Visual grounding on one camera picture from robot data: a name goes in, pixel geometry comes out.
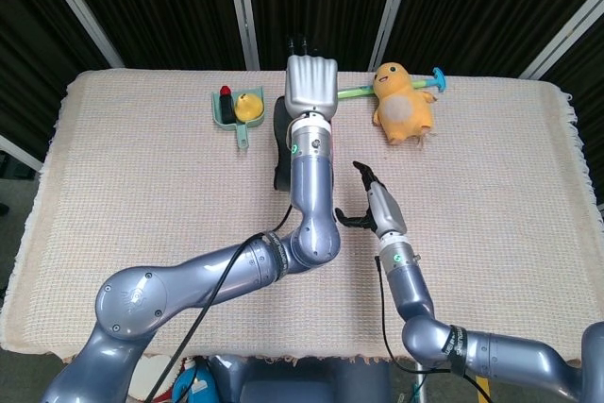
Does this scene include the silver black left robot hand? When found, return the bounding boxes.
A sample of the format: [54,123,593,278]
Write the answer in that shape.
[284,34,340,120]

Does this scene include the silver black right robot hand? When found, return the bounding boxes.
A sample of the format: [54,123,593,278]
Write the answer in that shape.
[333,160,408,238]

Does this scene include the pink and grey cloth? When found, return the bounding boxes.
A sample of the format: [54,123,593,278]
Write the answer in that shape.
[271,94,337,193]

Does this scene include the green toy syringe blue tip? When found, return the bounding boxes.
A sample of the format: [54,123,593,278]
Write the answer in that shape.
[337,66,447,101]

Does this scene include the yellow toy pear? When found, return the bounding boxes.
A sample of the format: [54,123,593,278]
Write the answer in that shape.
[234,92,265,123]

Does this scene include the teal toy dustpan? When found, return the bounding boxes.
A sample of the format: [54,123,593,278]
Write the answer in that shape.
[210,84,266,150]

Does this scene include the black lipstick red cap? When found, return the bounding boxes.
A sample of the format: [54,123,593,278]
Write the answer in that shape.
[219,85,236,124]

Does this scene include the yellow plush toy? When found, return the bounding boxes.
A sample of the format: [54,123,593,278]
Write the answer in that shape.
[372,61,436,145]

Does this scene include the dark pleated curtain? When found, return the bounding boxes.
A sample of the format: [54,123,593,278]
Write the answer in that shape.
[0,0,604,177]

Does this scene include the metal table leg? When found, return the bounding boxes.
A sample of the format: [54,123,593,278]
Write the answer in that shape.
[413,359,428,403]

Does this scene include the blue-grey robot torso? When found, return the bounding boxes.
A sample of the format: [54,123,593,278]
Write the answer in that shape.
[207,354,393,403]

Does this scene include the beige woven tablecloth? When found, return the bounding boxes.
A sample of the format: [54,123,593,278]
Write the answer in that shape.
[0,68,591,366]

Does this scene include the blue plastic object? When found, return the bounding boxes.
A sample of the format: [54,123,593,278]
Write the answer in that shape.
[172,358,218,403]

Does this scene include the white round object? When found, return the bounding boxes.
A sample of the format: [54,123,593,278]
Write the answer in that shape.
[136,355,185,399]

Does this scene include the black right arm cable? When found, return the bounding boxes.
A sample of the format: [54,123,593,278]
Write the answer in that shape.
[375,256,495,403]

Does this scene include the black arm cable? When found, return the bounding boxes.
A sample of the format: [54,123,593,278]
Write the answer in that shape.
[375,256,495,403]
[145,202,294,403]

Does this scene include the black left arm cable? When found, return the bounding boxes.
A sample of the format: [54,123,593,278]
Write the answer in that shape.
[145,202,294,403]

